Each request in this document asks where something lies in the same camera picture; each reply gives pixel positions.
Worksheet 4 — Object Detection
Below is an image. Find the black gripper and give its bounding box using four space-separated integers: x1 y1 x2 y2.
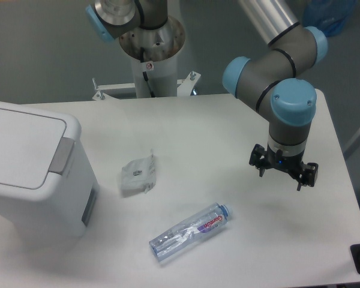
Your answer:
249 144 319 191

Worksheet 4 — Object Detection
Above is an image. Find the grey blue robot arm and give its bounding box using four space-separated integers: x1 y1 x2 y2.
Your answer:
86 1 328 187

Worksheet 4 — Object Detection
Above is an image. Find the white trash can body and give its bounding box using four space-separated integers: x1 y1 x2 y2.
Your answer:
0 113 98 236

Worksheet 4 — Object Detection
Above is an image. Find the white trash can lid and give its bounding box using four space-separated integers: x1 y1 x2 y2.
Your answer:
0 102 81 190

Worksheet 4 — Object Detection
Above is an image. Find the clear plastic water bottle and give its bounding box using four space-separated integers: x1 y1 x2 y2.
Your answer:
149 203 233 263

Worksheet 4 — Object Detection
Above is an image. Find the crumpled white plastic pouch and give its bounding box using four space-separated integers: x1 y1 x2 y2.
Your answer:
120 149 157 197

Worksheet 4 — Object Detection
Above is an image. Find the blue plastic bag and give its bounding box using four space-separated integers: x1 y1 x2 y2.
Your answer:
302 0 358 37

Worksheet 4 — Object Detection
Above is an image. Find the white pedestal base frame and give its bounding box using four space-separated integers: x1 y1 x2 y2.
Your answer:
92 71 201 101

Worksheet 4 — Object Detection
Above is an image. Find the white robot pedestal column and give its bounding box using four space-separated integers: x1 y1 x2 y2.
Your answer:
119 16 185 98

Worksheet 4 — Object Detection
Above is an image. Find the black cable on pedestal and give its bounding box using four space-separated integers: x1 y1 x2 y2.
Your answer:
139 47 157 98

